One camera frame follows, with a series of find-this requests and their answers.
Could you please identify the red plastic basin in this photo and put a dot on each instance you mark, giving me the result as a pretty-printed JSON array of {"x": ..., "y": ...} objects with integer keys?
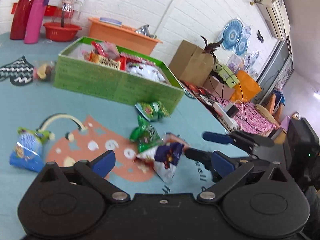
[{"x": 60, "y": 32}]

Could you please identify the purple white snack packet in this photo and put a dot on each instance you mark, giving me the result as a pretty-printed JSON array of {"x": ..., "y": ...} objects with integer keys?
[{"x": 166, "y": 165}]

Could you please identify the small red clear packet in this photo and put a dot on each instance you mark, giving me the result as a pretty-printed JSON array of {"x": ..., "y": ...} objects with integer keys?
[{"x": 107, "y": 50}]

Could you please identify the yellow brown striped packet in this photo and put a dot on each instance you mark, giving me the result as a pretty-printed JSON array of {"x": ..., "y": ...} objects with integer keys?
[{"x": 108, "y": 62}]

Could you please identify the small cardboard box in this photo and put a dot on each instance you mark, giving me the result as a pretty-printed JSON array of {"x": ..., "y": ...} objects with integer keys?
[{"x": 220, "y": 88}]

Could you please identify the white power strip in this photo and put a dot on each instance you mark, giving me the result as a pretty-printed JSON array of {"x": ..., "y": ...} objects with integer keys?
[{"x": 221, "y": 110}]

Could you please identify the orange plastic basin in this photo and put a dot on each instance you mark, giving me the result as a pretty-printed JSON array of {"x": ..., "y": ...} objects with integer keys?
[{"x": 117, "y": 36}]

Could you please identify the blue book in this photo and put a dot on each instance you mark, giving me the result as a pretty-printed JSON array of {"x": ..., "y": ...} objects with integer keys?
[{"x": 110, "y": 20}]

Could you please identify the orange bag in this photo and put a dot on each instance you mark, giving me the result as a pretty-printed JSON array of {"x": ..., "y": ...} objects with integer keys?
[{"x": 246, "y": 87}]

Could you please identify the red vase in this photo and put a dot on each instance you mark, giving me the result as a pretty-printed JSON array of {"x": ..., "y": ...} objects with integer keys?
[{"x": 23, "y": 7}]

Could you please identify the teal printed tablecloth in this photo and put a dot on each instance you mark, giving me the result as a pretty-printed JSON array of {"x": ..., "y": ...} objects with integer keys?
[{"x": 87, "y": 105}]

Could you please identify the large blue patterned plate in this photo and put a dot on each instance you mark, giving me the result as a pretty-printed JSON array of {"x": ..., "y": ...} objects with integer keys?
[{"x": 232, "y": 33}]

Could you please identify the small blue patterned plate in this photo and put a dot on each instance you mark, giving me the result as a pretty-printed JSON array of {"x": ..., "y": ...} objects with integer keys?
[
  {"x": 247, "y": 31},
  {"x": 241, "y": 46}
]

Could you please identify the metal bowl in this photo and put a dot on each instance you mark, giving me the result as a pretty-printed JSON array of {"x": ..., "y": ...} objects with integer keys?
[{"x": 143, "y": 30}]

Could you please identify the blue green plum candy packet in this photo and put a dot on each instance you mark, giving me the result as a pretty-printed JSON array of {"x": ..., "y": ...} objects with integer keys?
[{"x": 25, "y": 150}]

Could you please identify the large cardboard box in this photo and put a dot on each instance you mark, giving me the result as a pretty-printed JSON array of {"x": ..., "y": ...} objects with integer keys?
[{"x": 190, "y": 62}]

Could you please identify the glass jar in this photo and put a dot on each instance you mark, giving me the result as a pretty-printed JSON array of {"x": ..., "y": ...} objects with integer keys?
[{"x": 67, "y": 6}]

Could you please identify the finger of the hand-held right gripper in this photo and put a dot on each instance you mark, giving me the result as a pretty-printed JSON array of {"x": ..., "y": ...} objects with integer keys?
[
  {"x": 216, "y": 137},
  {"x": 200, "y": 156}
]

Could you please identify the green cardboard box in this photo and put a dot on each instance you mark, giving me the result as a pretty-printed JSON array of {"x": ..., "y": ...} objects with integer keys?
[{"x": 100, "y": 82}]

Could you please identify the pink patterned blanket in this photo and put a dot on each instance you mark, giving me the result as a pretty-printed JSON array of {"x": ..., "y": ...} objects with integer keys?
[{"x": 250, "y": 120}]

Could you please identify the pink bottle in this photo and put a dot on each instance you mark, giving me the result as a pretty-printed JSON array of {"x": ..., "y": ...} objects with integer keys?
[{"x": 35, "y": 17}]

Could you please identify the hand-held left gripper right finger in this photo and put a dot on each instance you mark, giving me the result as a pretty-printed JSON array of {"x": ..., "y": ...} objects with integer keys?
[{"x": 223, "y": 162}]

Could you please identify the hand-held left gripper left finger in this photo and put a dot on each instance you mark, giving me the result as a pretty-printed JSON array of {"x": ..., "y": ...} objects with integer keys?
[{"x": 103, "y": 162}]

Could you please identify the dark dried plant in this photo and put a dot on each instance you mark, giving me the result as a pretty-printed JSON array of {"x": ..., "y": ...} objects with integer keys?
[{"x": 210, "y": 47}]

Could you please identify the white air conditioner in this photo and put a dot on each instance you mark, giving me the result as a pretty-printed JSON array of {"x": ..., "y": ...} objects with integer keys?
[{"x": 273, "y": 7}]

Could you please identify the black adapter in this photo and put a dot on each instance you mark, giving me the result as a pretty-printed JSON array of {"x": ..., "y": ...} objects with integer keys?
[{"x": 232, "y": 110}]

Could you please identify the clear candy bag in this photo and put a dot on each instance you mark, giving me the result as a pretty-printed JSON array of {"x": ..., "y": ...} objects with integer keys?
[{"x": 43, "y": 71}]

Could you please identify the small light green box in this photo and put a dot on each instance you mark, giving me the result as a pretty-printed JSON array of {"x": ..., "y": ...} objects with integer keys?
[{"x": 228, "y": 76}]

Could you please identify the green snack packet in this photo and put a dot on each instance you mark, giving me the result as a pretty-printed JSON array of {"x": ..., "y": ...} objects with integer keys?
[
  {"x": 147, "y": 136},
  {"x": 151, "y": 110}
]

